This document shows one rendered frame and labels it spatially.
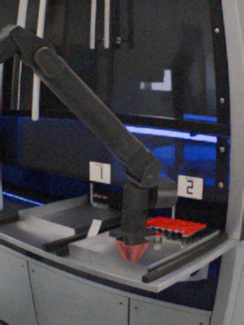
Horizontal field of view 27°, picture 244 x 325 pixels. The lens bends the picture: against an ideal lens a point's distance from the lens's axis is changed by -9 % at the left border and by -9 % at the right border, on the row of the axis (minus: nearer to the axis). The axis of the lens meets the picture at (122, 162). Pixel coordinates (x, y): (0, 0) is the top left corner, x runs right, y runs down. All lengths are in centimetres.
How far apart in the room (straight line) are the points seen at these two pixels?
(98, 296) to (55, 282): 23
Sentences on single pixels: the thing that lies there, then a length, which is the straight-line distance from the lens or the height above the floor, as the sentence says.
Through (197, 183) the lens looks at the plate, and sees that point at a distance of 155.
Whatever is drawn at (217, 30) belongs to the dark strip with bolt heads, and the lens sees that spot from 148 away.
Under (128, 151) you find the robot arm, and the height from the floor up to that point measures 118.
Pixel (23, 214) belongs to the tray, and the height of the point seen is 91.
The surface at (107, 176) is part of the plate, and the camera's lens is 175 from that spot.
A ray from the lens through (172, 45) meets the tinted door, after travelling 157.
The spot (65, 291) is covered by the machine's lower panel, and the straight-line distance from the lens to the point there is 207.
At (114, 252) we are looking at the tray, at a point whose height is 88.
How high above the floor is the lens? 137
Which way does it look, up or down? 10 degrees down
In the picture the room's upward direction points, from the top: straight up
